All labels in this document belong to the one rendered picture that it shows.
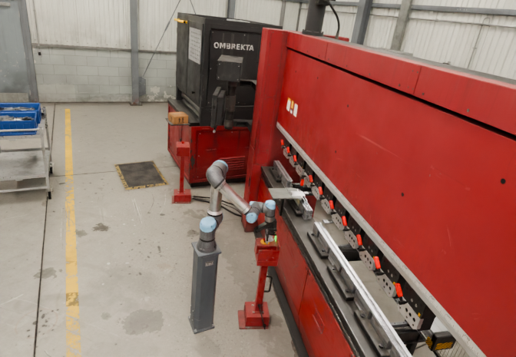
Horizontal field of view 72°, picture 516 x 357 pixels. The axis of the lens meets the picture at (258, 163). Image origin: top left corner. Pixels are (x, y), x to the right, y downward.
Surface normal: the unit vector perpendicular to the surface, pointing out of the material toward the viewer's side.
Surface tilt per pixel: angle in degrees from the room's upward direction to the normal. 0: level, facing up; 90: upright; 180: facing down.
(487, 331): 90
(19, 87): 90
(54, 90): 90
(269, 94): 90
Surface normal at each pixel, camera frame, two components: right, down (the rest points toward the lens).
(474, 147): -0.97, -0.01
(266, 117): 0.22, 0.40
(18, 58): 0.44, 0.40
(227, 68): 0.00, 0.39
